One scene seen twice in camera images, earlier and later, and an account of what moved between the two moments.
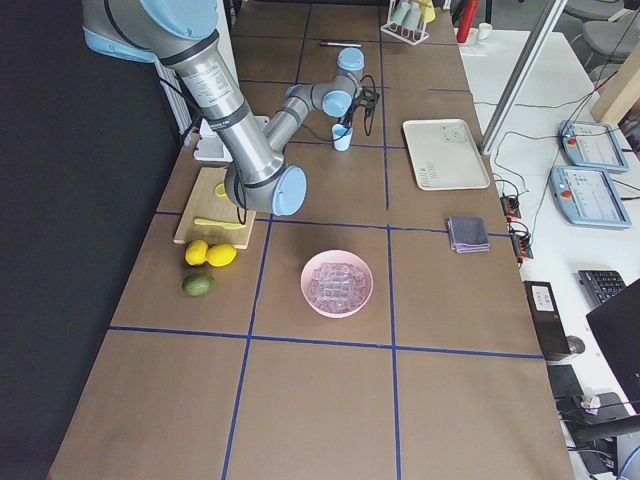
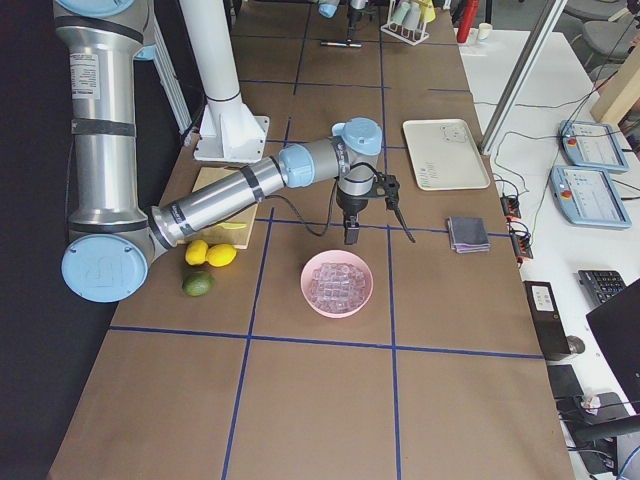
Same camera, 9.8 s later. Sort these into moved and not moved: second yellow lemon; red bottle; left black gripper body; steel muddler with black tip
Moved: left black gripper body
Not moved: second yellow lemon; steel muddler with black tip; red bottle
